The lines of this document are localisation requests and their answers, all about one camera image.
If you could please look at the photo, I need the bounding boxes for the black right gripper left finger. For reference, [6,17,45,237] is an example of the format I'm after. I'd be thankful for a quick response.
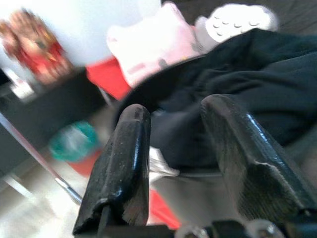
[72,103,152,236]

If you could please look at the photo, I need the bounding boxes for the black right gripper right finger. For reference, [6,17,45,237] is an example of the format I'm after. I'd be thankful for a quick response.
[200,94,317,223]

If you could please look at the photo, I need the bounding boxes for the black printed t-shirt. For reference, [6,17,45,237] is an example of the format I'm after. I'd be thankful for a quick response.
[111,27,317,170]

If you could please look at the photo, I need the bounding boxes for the red bin with green bag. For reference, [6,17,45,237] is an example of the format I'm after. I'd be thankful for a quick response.
[48,120,103,177]

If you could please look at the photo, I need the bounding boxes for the red cushion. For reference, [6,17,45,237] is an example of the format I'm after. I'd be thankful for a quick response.
[85,57,134,100]

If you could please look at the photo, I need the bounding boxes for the black TV console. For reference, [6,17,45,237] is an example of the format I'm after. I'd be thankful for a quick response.
[0,66,111,176]

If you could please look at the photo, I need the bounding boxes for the white pink plush cushion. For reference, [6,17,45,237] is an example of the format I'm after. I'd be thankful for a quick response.
[106,0,199,89]

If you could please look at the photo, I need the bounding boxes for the white studded object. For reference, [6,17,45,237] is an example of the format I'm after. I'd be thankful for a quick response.
[195,4,282,52]

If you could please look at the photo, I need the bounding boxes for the red seated figurine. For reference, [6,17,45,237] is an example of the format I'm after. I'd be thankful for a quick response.
[0,8,74,86]

